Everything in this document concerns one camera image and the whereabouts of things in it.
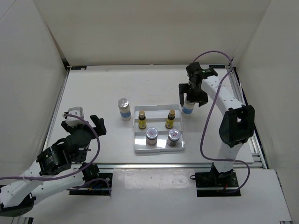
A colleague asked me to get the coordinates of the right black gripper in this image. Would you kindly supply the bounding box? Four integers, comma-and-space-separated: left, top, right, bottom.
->
178, 83, 208, 107

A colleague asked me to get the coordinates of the tall jar blue label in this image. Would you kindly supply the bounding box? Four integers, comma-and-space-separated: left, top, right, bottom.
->
181, 98, 195, 117
118, 98, 131, 121

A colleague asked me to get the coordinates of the small yellow bottle front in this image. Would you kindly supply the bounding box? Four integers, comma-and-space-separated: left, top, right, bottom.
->
165, 110, 175, 129

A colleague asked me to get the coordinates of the small yellow bottle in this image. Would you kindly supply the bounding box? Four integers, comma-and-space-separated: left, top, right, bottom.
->
165, 110, 175, 129
138, 110, 146, 129

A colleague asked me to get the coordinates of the spice jar white lid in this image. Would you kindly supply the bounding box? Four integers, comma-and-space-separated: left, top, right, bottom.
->
167, 129, 181, 147
146, 127, 158, 145

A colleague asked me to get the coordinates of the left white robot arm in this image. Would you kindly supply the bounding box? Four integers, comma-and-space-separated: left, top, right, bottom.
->
0, 113, 108, 217

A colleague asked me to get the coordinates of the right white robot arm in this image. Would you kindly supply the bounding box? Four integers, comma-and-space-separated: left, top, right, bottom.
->
178, 62, 255, 187

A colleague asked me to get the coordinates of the white divided organizer tray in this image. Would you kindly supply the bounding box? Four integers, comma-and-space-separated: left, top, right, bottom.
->
134, 105, 185, 154

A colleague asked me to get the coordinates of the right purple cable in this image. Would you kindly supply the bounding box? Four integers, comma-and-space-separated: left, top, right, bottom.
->
193, 50, 251, 193

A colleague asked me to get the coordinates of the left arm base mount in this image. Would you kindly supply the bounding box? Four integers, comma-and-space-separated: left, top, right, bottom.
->
69, 164, 113, 196

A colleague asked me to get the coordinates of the left aluminium rail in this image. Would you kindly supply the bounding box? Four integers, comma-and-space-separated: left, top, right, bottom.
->
37, 66, 70, 155

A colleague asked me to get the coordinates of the aluminium rail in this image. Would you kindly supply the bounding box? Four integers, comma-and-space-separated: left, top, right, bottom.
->
94, 162, 212, 169
228, 67, 268, 169
37, 66, 70, 155

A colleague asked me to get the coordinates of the front aluminium rail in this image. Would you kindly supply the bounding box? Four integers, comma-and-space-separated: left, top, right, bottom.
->
94, 162, 212, 169

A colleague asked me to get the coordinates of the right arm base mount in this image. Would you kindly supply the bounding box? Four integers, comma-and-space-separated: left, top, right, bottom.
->
190, 171, 241, 197

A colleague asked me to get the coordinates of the right aluminium rail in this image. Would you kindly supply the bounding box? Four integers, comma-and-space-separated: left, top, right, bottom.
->
228, 67, 268, 169

